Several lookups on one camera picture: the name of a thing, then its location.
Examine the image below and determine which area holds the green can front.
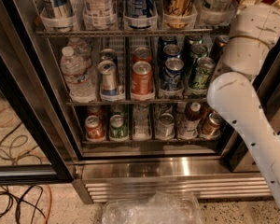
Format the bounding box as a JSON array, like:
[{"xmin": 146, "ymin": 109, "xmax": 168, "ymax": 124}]
[{"xmin": 189, "ymin": 57, "xmax": 216, "ymax": 91}]

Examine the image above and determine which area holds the blue silver can top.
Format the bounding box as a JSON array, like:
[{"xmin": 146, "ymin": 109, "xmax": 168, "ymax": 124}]
[{"xmin": 126, "ymin": 0, "xmax": 155, "ymax": 29}]

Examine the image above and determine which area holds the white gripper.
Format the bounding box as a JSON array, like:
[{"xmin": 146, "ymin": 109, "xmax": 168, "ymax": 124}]
[{"xmin": 230, "ymin": 0, "xmax": 280, "ymax": 48}]

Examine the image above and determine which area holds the fridge glass door left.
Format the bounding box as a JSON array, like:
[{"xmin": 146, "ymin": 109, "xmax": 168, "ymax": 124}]
[{"xmin": 0, "ymin": 7, "xmax": 75, "ymax": 185}]

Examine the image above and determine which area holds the orange soda can front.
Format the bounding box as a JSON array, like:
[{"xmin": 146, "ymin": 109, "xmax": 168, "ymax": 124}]
[{"xmin": 132, "ymin": 62, "xmax": 153, "ymax": 95}]

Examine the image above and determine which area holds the orange cable on floor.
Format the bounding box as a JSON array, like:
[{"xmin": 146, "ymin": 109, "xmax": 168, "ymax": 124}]
[{"xmin": 41, "ymin": 184, "xmax": 53, "ymax": 224}]

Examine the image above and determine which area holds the stainless steel fridge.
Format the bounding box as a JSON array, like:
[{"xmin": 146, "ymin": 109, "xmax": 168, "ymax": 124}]
[{"xmin": 0, "ymin": 0, "xmax": 280, "ymax": 203}]

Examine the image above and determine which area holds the red can bottom shelf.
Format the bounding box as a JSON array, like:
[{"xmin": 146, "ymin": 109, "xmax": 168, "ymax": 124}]
[{"xmin": 84, "ymin": 115, "xmax": 105, "ymax": 140}]

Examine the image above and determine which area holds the silver blue can front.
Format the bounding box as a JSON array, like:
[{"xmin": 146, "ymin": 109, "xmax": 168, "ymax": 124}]
[{"xmin": 98, "ymin": 60, "xmax": 118, "ymax": 96}]

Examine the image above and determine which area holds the clear plastic water bottle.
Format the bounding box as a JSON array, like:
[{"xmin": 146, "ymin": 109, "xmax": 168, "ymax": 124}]
[{"xmin": 60, "ymin": 46, "xmax": 96, "ymax": 104}]

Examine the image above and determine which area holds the white labelled can top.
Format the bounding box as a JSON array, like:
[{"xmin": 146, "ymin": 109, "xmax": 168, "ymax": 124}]
[{"xmin": 84, "ymin": 0, "xmax": 117, "ymax": 30}]

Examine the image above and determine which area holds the clear plastic bag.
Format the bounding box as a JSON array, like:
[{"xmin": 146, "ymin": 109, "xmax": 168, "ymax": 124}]
[{"xmin": 102, "ymin": 191, "xmax": 203, "ymax": 224}]

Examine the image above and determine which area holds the copper can bottom shelf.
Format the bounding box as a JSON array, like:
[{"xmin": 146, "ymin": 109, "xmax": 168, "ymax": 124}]
[{"xmin": 201, "ymin": 112, "xmax": 223, "ymax": 139}]

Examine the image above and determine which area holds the silver can bottom shelf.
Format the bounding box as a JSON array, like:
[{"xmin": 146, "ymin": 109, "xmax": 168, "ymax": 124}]
[{"xmin": 156, "ymin": 113, "xmax": 175, "ymax": 138}]

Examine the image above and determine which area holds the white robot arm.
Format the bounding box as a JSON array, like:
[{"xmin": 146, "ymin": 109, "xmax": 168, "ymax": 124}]
[{"xmin": 207, "ymin": 0, "xmax": 280, "ymax": 208}]

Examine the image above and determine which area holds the blue white can top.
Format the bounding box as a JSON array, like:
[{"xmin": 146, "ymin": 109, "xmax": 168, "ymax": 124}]
[{"xmin": 40, "ymin": 0, "xmax": 74, "ymax": 33}]

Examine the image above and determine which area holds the black cable on floor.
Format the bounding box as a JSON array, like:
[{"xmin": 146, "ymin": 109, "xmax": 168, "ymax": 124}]
[{"xmin": 0, "ymin": 184, "xmax": 48, "ymax": 224}]

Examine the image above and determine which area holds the gold can top shelf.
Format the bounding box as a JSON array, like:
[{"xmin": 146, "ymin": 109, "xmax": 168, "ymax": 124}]
[{"xmin": 162, "ymin": 0, "xmax": 194, "ymax": 29}]

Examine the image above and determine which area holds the green can bottom shelf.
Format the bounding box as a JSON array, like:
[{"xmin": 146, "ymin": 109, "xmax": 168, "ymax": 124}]
[{"xmin": 109, "ymin": 115, "xmax": 128, "ymax": 139}]

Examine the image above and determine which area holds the brown bottle white cap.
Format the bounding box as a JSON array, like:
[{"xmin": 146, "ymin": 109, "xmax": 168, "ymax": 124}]
[{"xmin": 177, "ymin": 102, "xmax": 202, "ymax": 140}]

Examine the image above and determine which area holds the blue pepsi can front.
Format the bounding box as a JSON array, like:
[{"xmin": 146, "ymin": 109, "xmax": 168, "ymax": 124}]
[{"xmin": 161, "ymin": 58, "xmax": 184, "ymax": 91}]

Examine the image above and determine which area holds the white green can top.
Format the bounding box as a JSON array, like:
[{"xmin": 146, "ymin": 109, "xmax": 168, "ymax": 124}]
[{"xmin": 200, "ymin": 0, "xmax": 233, "ymax": 25}]

